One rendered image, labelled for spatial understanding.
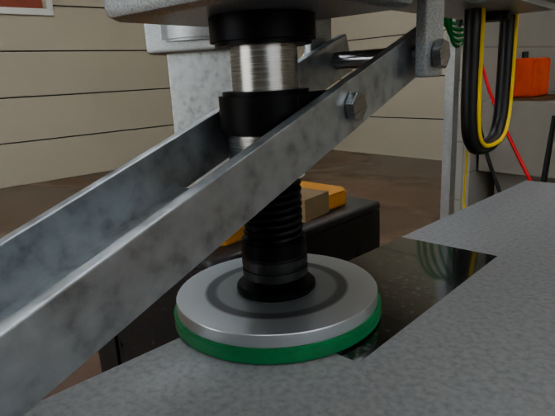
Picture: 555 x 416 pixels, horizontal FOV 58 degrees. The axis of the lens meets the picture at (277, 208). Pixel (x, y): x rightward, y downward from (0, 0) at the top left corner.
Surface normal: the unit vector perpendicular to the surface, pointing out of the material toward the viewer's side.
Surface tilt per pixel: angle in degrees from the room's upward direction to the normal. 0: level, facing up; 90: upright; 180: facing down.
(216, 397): 0
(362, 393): 0
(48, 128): 90
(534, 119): 90
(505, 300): 0
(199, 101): 90
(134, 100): 90
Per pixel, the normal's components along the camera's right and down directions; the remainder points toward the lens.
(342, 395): -0.05, -0.97
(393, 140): -0.74, 0.21
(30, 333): 0.76, 0.13
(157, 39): -0.25, 0.26
